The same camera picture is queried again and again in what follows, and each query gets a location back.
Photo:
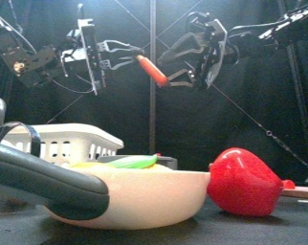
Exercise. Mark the white plastic slotted basket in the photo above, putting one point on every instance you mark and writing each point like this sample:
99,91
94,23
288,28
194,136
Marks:
71,140

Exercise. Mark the red toy strawberry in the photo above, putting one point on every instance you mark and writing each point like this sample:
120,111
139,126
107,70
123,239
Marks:
243,183

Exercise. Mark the vertical metal frame pole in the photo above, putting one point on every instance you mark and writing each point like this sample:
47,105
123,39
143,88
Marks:
152,111

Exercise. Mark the wooden board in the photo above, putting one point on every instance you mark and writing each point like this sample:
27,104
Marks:
303,192

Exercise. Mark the yellow toy food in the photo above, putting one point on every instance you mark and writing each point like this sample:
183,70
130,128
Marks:
90,165

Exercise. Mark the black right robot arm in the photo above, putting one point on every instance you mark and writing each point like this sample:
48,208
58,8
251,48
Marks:
275,30

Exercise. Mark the green toy vegetable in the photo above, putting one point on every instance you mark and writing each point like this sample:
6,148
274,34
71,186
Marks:
135,161

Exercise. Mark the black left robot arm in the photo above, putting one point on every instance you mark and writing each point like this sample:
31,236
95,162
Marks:
15,54

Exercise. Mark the cream round bowl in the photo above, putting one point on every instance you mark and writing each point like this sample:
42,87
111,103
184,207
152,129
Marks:
156,197

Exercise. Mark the green and yellow vegetables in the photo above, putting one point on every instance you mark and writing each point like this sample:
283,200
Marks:
168,161

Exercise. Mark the small red toy piece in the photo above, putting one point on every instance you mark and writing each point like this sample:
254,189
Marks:
290,184

